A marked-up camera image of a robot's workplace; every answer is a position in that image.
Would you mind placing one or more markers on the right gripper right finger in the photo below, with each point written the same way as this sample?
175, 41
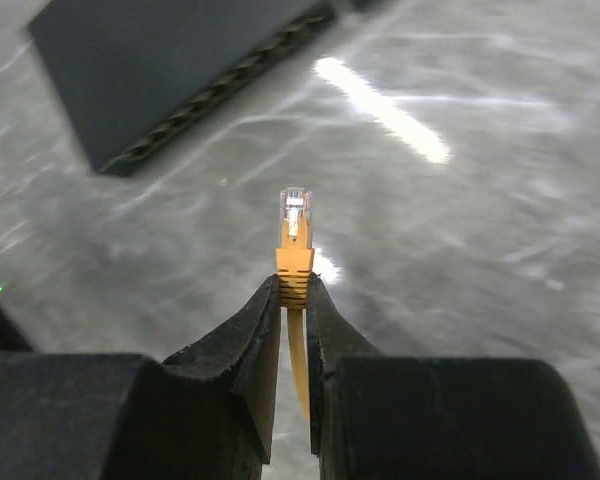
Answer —
329, 337

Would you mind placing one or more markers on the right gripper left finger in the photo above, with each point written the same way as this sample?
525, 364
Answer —
233, 372

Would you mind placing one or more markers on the black TP-Link switch box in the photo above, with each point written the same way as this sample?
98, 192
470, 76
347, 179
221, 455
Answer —
132, 74

